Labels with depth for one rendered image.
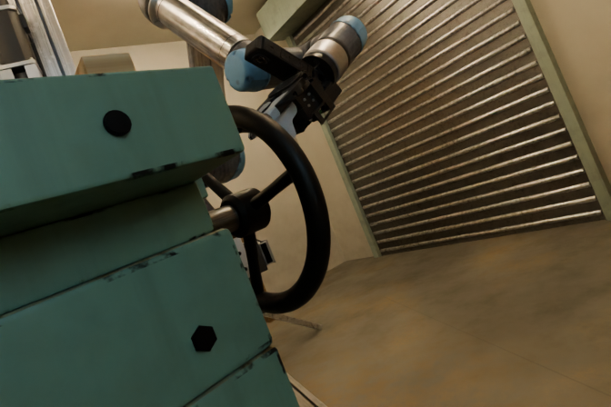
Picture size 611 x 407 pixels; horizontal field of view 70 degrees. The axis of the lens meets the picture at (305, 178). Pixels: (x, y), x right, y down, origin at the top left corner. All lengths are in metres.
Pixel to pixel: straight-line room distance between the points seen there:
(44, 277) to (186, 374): 0.10
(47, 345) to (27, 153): 0.10
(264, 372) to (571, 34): 2.89
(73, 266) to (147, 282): 0.04
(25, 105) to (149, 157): 0.06
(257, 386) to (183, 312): 0.07
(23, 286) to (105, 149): 0.09
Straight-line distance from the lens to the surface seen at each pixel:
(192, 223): 0.32
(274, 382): 0.33
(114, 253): 0.30
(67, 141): 0.24
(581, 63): 3.06
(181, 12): 0.97
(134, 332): 0.28
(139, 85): 0.26
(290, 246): 4.43
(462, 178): 3.49
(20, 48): 1.34
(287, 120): 0.66
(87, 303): 0.27
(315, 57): 0.76
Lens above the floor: 0.80
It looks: 2 degrees up
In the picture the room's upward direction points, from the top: 22 degrees counter-clockwise
